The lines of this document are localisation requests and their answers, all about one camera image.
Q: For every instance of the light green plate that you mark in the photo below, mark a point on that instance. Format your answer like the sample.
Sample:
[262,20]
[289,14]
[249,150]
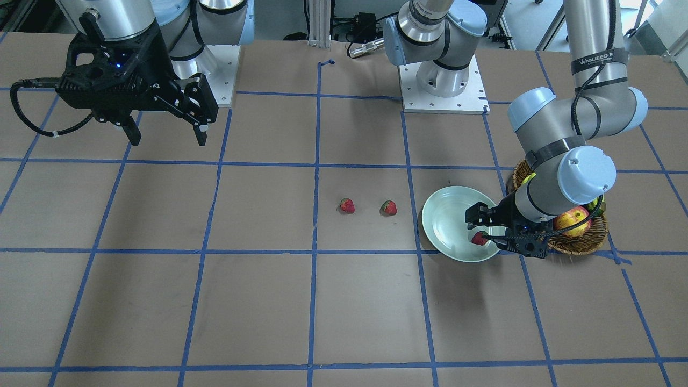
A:
[443,220]

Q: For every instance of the strawberry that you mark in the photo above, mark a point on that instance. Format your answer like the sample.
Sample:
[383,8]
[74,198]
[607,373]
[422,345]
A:
[347,206]
[389,208]
[480,238]

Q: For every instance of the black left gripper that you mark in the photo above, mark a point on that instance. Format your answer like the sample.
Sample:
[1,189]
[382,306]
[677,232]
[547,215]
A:
[507,214]

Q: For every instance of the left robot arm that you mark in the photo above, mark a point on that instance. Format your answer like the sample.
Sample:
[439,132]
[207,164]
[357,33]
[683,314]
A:
[442,37]

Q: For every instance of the red yellow apple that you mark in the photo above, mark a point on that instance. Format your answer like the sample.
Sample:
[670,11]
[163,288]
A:
[572,217]

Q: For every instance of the brown wicker basket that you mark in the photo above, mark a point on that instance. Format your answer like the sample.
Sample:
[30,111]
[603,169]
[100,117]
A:
[585,244]

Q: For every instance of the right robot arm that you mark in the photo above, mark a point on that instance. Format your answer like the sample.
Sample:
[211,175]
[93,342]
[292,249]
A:
[186,26]

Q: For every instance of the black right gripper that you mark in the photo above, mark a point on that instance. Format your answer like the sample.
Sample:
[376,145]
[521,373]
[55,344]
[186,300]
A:
[152,63]

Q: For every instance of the yellow banana bunch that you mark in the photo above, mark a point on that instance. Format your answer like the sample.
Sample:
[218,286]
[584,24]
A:
[588,206]

